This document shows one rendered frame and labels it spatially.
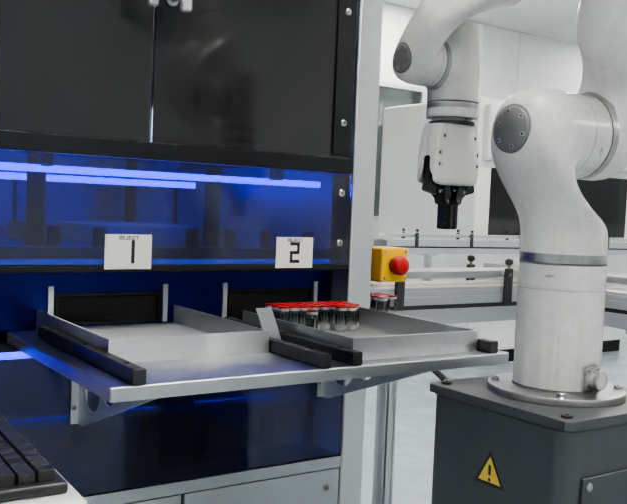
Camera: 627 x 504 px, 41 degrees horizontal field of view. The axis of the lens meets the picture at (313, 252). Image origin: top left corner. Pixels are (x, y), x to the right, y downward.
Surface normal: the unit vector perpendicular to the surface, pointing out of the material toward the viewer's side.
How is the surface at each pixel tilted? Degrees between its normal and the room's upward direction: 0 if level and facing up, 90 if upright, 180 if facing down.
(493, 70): 90
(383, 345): 90
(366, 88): 90
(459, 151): 91
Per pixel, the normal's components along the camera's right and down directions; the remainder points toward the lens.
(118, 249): 0.56, 0.07
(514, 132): -0.77, 0.09
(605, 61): -0.52, 0.82
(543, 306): -0.58, 0.02
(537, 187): -0.59, 0.58
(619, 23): -0.21, 0.45
